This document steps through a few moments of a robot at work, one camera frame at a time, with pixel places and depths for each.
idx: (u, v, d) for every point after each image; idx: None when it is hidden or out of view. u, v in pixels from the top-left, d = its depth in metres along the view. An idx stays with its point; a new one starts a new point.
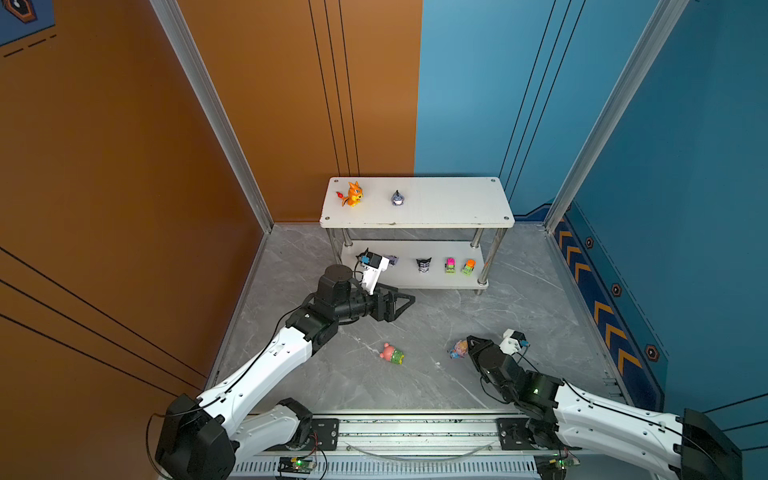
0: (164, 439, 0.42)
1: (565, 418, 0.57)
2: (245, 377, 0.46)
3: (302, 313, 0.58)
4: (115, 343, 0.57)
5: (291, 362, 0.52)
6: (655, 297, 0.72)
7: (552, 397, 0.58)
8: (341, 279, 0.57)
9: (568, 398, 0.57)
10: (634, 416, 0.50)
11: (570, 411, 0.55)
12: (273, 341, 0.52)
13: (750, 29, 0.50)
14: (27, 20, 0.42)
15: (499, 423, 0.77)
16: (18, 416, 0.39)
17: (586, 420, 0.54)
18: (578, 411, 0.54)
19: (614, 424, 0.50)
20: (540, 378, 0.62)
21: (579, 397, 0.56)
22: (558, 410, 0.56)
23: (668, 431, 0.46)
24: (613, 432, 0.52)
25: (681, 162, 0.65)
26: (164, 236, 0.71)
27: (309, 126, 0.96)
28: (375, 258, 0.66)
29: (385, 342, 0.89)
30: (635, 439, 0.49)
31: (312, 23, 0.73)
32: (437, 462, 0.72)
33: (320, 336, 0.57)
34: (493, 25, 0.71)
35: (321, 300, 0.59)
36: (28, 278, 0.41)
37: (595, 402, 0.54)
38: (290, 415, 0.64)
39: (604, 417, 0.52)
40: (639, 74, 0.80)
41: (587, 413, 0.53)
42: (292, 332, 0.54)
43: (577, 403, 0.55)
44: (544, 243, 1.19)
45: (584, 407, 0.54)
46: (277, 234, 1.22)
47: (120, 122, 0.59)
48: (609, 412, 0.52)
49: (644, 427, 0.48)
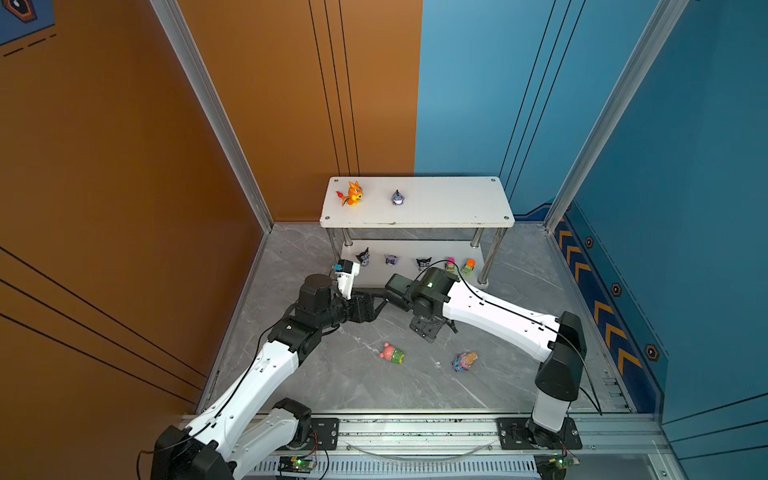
0: (155, 471, 0.40)
1: (452, 310, 0.53)
2: (235, 397, 0.46)
3: (283, 326, 0.58)
4: (116, 343, 0.60)
5: (279, 375, 0.52)
6: (656, 297, 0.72)
7: (447, 291, 0.53)
8: (322, 287, 0.59)
9: (462, 294, 0.52)
10: (521, 316, 0.48)
11: (462, 306, 0.51)
12: (258, 357, 0.52)
13: (751, 28, 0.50)
14: (27, 19, 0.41)
15: (499, 422, 0.77)
16: (18, 415, 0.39)
17: (473, 317, 0.52)
18: (467, 307, 0.51)
19: (500, 324, 0.49)
20: (432, 272, 0.56)
21: (472, 293, 0.52)
22: (450, 304, 0.52)
23: (546, 329, 0.46)
24: (494, 328, 0.51)
25: (680, 161, 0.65)
26: (164, 236, 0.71)
27: (309, 126, 0.96)
28: (347, 262, 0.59)
29: (385, 342, 0.89)
30: (517, 338, 0.49)
31: (312, 22, 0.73)
32: (436, 462, 0.72)
33: (305, 345, 0.57)
34: (493, 24, 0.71)
35: (303, 311, 0.60)
36: (28, 279, 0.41)
37: (486, 299, 0.51)
38: (288, 418, 0.63)
39: (491, 313, 0.49)
40: (639, 74, 0.80)
41: (477, 310, 0.50)
42: (276, 346, 0.54)
43: (469, 299, 0.51)
44: (544, 243, 1.19)
45: (475, 303, 0.51)
46: (277, 234, 1.22)
47: (121, 123, 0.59)
48: (499, 309, 0.49)
49: (526, 326, 0.47)
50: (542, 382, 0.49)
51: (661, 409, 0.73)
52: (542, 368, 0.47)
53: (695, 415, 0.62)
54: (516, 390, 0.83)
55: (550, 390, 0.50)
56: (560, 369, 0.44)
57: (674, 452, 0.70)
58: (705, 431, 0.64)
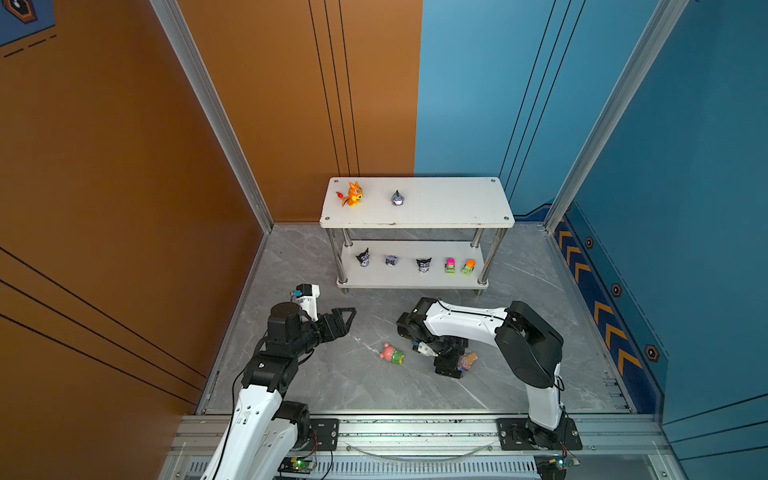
0: None
1: (433, 326, 0.64)
2: (226, 457, 0.45)
3: (255, 365, 0.55)
4: (115, 343, 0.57)
5: (266, 418, 0.51)
6: (655, 297, 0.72)
7: (426, 311, 0.65)
8: (291, 314, 0.58)
9: (436, 312, 0.63)
10: (477, 313, 0.57)
11: (435, 318, 0.63)
12: (236, 408, 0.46)
13: (750, 29, 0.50)
14: (27, 20, 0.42)
15: (499, 423, 0.77)
16: (16, 415, 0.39)
17: (449, 326, 0.61)
18: (440, 317, 0.62)
19: (465, 325, 0.58)
20: (420, 302, 0.69)
21: (443, 307, 0.64)
22: (431, 321, 0.64)
23: (496, 318, 0.53)
24: (465, 331, 0.59)
25: (681, 161, 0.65)
26: (164, 235, 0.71)
27: (308, 126, 0.96)
28: (306, 286, 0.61)
29: (385, 342, 0.89)
30: (479, 331, 0.56)
31: (312, 23, 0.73)
32: (437, 462, 0.72)
33: (284, 377, 0.55)
34: (493, 24, 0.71)
35: (274, 344, 0.59)
36: (27, 278, 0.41)
37: (453, 308, 0.62)
38: (284, 426, 0.63)
39: (457, 318, 0.59)
40: (639, 75, 0.80)
41: (445, 318, 0.61)
42: (253, 389, 0.52)
43: (440, 313, 0.63)
44: (544, 243, 1.19)
45: (445, 314, 0.62)
46: (277, 234, 1.22)
47: (121, 124, 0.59)
48: (460, 313, 0.59)
49: (482, 320, 0.55)
50: (516, 370, 0.53)
51: (661, 410, 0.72)
52: (507, 356, 0.51)
53: (695, 415, 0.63)
54: (516, 390, 0.83)
55: (527, 376, 0.52)
56: (511, 348, 0.49)
57: (674, 453, 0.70)
58: (706, 431, 0.64)
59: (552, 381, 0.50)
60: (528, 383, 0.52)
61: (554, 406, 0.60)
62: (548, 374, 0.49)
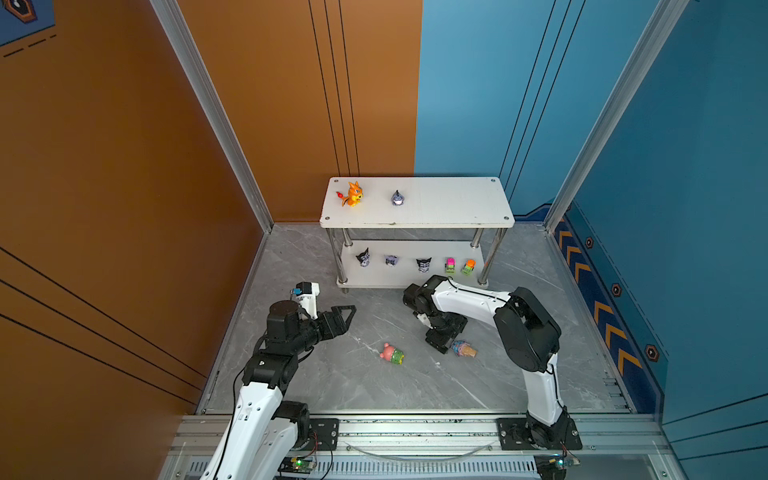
0: None
1: (439, 302, 0.68)
2: (227, 454, 0.45)
3: (255, 363, 0.56)
4: (115, 343, 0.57)
5: (266, 416, 0.51)
6: (655, 297, 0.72)
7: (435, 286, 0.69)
8: (289, 313, 0.59)
9: (444, 288, 0.67)
10: (482, 294, 0.60)
11: (442, 294, 0.66)
12: (237, 406, 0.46)
13: (749, 29, 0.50)
14: (27, 20, 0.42)
15: (499, 423, 0.77)
16: (18, 413, 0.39)
17: (457, 303, 0.64)
18: (448, 293, 0.65)
19: (469, 305, 0.61)
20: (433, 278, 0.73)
21: (452, 286, 0.67)
22: (438, 295, 0.67)
23: (499, 299, 0.56)
24: (469, 309, 0.62)
25: (681, 161, 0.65)
26: (163, 236, 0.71)
27: (308, 127, 0.96)
28: (305, 284, 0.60)
29: (385, 342, 0.89)
30: (482, 309, 0.58)
31: (312, 23, 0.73)
32: (437, 462, 0.72)
33: (284, 374, 0.56)
34: (493, 23, 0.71)
35: (274, 341, 0.59)
36: (28, 278, 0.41)
37: (460, 287, 0.65)
38: (284, 425, 0.63)
39: (464, 296, 0.62)
40: (639, 74, 0.80)
41: (452, 294, 0.64)
42: (255, 387, 0.52)
43: (448, 290, 0.66)
44: (544, 243, 1.19)
45: (452, 291, 0.65)
46: (277, 234, 1.22)
47: (121, 123, 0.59)
48: (467, 292, 0.62)
49: (486, 299, 0.58)
50: (510, 352, 0.56)
51: (661, 410, 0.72)
52: (503, 336, 0.54)
53: (695, 415, 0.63)
54: (516, 390, 0.83)
55: (518, 358, 0.55)
56: (506, 328, 0.52)
57: (674, 453, 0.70)
58: (706, 430, 0.64)
59: (544, 367, 0.54)
60: (520, 367, 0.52)
61: (550, 399, 0.60)
62: (538, 358, 0.52)
